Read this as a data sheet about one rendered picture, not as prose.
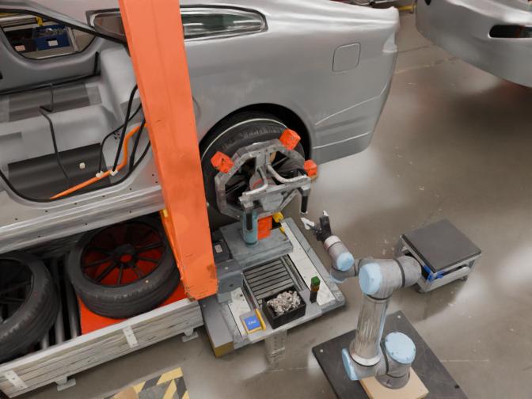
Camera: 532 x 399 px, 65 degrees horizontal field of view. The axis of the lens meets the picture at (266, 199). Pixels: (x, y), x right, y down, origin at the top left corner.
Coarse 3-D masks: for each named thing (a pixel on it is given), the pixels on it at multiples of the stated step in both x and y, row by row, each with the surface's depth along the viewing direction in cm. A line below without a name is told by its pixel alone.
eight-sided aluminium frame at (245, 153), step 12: (264, 144) 230; (276, 144) 229; (240, 156) 224; (252, 156) 226; (288, 156) 237; (300, 156) 243; (216, 180) 231; (216, 192) 239; (288, 192) 265; (228, 204) 251; (240, 216) 254; (264, 216) 263
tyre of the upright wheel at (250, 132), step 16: (256, 112) 244; (224, 128) 235; (240, 128) 231; (256, 128) 230; (272, 128) 233; (288, 128) 255; (208, 144) 237; (224, 144) 228; (240, 144) 228; (208, 160) 232; (208, 176) 234; (208, 192) 242
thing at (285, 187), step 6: (300, 180) 228; (306, 180) 228; (276, 186) 225; (282, 186) 225; (288, 186) 225; (294, 186) 227; (300, 186) 229; (264, 192) 221; (270, 192) 222; (276, 192) 224; (240, 198) 218; (252, 198) 219; (258, 198) 221; (240, 204) 219
